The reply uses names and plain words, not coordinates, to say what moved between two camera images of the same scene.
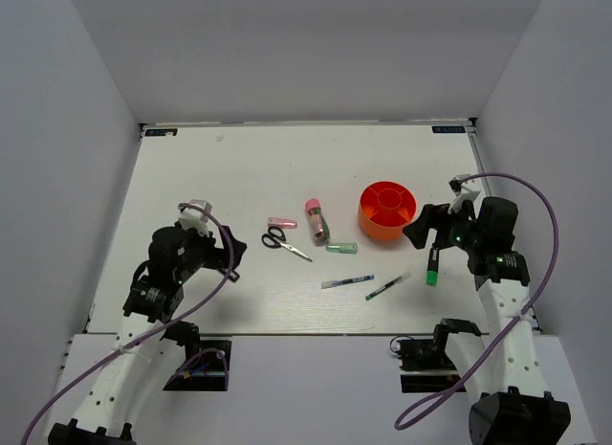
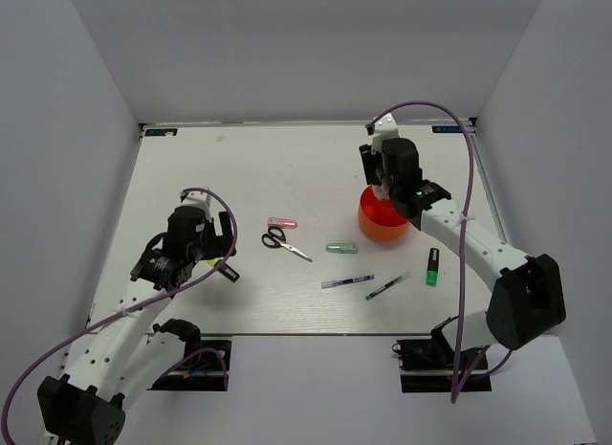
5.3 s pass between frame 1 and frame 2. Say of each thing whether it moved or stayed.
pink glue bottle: moved
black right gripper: moved
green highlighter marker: stayed
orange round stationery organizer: stayed
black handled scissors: stayed
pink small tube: stayed
